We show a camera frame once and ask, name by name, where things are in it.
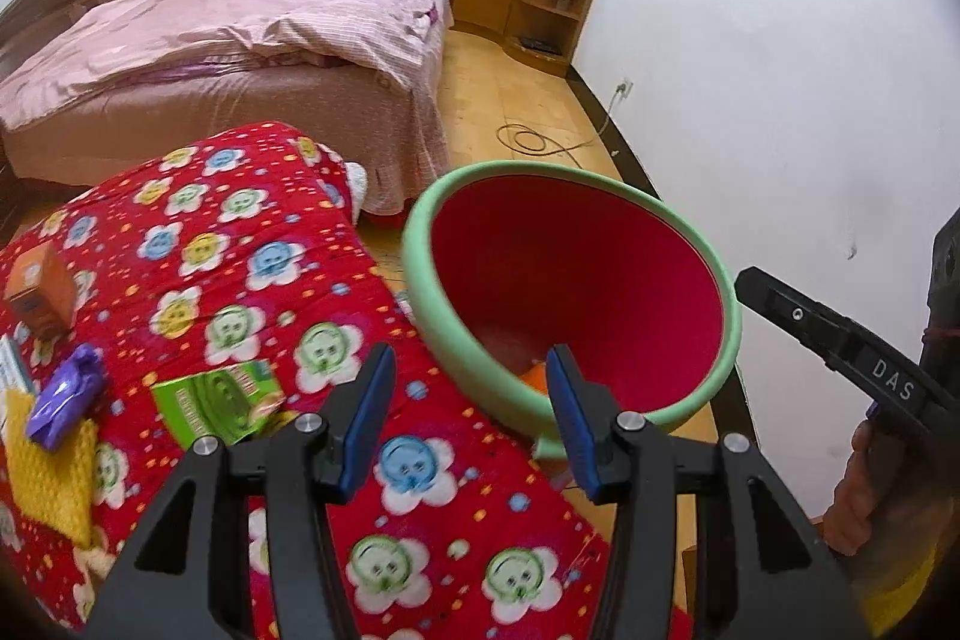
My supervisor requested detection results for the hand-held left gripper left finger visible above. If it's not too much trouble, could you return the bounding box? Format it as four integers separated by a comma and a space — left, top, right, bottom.
82, 342, 398, 640

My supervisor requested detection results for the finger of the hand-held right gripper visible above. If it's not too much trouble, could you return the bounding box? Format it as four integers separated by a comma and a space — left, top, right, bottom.
735, 267, 938, 437

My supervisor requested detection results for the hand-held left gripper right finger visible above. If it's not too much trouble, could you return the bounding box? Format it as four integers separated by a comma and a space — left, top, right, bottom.
545, 344, 871, 640

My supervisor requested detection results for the green rimmed red basin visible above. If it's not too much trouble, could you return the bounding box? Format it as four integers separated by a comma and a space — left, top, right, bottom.
401, 160, 743, 442

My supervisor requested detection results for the yellow foam fruit net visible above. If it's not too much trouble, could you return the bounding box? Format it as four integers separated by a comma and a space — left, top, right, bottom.
0, 385, 100, 547

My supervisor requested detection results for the brown carton box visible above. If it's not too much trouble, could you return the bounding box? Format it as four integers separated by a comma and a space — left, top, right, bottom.
4, 242, 76, 341

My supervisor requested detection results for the person's right hand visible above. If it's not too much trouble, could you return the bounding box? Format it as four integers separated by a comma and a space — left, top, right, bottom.
825, 419, 901, 558

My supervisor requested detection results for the red smiley flower blanket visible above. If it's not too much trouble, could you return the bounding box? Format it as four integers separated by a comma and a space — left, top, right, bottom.
0, 120, 695, 640

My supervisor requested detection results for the green cardboard box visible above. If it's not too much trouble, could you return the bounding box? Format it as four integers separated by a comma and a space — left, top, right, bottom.
150, 361, 287, 450

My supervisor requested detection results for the purple wrapper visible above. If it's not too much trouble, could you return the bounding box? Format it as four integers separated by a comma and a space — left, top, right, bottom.
25, 344, 102, 450

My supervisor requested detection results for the dark wooden bed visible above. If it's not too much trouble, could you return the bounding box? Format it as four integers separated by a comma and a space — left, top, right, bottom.
0, 0, 451, 221

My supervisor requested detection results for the white blue striped packet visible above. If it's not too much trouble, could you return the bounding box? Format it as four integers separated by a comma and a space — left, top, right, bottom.
0, 332, 38, 397

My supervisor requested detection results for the pink quilt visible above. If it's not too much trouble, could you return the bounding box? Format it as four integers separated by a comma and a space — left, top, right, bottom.
0, 0, 451, 217

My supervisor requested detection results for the black floor cable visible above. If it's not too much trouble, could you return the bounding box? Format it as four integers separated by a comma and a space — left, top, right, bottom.
495, 122, 601, 155

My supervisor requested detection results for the wall socket with plug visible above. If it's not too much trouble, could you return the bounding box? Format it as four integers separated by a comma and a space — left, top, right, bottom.
596, 79, 635, 131

